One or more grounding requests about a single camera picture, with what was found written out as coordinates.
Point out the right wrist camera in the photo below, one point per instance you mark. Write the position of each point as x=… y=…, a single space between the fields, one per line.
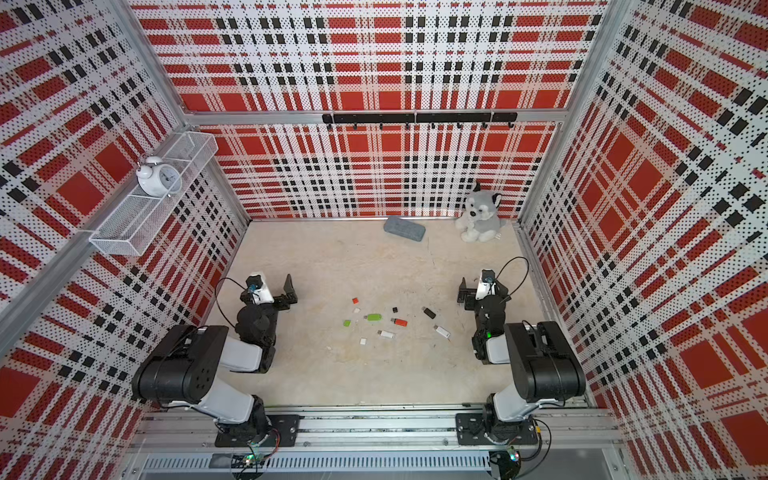
x=486 y=284

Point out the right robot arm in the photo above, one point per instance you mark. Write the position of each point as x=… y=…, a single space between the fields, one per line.
x=545 y=370

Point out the white wire mesh shelf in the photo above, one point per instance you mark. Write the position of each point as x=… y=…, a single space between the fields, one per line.
x=131 y=226

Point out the black hook rail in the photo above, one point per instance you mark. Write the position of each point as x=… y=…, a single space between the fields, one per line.
x=356 y=119

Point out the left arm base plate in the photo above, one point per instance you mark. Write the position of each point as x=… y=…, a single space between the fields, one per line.
x=267 y=432

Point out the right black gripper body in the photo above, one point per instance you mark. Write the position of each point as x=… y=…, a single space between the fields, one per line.
x=470 y=294

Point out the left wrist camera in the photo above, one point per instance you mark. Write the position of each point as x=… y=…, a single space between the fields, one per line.
x=257 y=291

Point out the black usb drive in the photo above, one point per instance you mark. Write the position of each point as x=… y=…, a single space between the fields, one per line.
x=429 y=312

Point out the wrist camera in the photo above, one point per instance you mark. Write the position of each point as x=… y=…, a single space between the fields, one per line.
x=257 y=291
x=486 y=284

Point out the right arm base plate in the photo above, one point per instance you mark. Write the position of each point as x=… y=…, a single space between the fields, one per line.
x=474 y=429

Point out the white usb drive right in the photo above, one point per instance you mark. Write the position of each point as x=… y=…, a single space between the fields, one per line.
x=442 y=331

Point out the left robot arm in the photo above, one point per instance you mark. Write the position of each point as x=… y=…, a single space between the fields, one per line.
x=182 y=370

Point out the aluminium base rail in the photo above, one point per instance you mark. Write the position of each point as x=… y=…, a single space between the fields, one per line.
x=573 y=443

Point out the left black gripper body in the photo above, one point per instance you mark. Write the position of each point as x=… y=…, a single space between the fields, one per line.
x=279 y=302

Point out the grey husky plush toy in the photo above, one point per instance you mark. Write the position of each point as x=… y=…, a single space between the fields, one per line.
x=480 y=221

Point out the white alarm clock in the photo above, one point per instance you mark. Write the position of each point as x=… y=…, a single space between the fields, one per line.
x=158 y=179

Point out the grey rectangular case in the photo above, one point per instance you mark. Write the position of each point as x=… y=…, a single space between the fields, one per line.
x=404 y=228

